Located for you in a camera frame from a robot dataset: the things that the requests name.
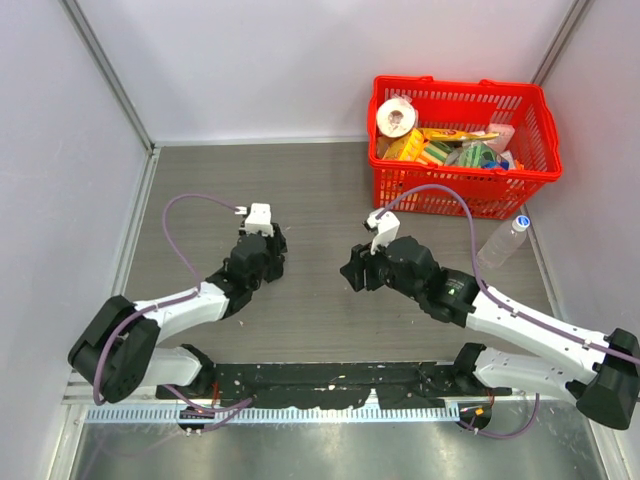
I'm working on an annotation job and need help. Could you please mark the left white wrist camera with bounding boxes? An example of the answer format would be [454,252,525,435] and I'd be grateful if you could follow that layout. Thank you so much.
[234,203,274,237]

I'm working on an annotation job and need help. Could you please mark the green striped package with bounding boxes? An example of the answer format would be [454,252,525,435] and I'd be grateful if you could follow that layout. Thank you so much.
[457,141,499,169]

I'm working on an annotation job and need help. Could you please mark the red plastic shopping basket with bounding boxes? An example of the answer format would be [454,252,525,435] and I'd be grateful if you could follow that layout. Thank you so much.
[367,76,563,219]

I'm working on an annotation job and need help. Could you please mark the aluminium frame rail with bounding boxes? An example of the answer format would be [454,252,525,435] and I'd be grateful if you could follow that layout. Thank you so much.
[51,377,609,479]

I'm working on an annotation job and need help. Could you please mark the yellow green sponge pack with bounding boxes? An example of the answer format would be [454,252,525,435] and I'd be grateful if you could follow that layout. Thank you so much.
[382,128,456,166]

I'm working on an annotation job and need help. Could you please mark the yellow snack package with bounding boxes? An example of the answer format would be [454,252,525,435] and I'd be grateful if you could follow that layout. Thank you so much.
[418,128,500,142]

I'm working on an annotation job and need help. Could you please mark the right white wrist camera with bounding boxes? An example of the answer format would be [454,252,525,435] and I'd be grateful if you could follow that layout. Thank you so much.
[364,208,400,255]

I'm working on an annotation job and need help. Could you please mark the white box in basket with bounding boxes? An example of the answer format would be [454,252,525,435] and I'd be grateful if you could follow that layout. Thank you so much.
[486,123,515,152]

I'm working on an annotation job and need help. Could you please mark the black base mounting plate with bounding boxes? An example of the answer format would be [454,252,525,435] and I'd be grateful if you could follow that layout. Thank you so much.
[176,361,512,410]

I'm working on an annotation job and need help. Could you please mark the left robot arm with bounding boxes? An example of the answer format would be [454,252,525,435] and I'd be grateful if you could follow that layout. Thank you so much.
[68,223,287,404]

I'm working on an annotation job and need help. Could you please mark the purple cable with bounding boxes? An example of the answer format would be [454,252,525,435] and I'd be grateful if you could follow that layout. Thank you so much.
[379,183,640,439]
[92,193,259,436]

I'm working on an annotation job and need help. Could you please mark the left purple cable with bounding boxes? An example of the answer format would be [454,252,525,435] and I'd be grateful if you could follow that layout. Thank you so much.
[92,193,259,436]

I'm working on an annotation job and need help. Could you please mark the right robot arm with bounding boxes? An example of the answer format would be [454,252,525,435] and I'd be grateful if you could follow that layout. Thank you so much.
[340,237,639,430]

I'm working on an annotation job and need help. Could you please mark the clear plastic water bottle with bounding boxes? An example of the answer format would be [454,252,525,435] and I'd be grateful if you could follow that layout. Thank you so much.
[476,215,531,269]

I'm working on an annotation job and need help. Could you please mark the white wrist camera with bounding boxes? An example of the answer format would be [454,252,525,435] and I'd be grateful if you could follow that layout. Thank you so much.
[234,203,274,237]
[364,208,400,255]

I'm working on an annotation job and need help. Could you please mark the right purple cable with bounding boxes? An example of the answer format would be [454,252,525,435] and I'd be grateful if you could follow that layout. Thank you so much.
[379,183,640,439]

